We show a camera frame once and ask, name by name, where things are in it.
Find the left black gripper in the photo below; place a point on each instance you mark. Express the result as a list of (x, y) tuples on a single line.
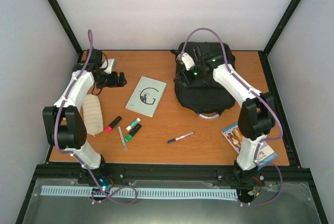
[(114, 81)]

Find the black student backpack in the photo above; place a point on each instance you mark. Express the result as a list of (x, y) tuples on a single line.
[(204, 95)]

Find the grey notebook with G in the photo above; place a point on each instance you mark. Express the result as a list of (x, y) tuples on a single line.
[(146, 96)]

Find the dog picture book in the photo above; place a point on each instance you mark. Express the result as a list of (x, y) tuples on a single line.
[(235, 138)]

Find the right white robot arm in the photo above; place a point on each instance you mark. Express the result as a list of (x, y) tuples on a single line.
[(257, 116)]

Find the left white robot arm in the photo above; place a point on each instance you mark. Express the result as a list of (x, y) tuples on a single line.
[(64, 126)]

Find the beige knitted pencil case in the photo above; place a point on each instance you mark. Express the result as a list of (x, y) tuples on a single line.
[(92, 113)]

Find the white green glue stick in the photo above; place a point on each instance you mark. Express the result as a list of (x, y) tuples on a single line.
[(133, 124)]

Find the pink highlighter marker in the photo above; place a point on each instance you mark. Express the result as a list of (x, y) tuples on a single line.
[(113, 124)]

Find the clear silver pen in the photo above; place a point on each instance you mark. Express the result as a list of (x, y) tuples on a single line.
[(122, 138)]

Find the green highlighter marker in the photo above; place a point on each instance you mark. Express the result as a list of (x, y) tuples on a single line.
[(132, 132)]

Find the blue white pen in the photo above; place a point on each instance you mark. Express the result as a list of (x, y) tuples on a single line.
[(180, 137)]

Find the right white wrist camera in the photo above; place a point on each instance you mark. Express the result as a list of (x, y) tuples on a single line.
[(188, 61)]

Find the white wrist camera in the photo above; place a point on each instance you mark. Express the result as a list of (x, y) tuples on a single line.
[(188, 61), (108, 65)]

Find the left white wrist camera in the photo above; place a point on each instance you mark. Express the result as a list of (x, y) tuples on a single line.
[(108, 65)]

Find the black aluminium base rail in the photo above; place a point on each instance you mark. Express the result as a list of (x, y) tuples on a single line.
[(123, 173)]

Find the light blue cable duct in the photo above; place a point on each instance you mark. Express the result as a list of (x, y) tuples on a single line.
[(142, 193)]

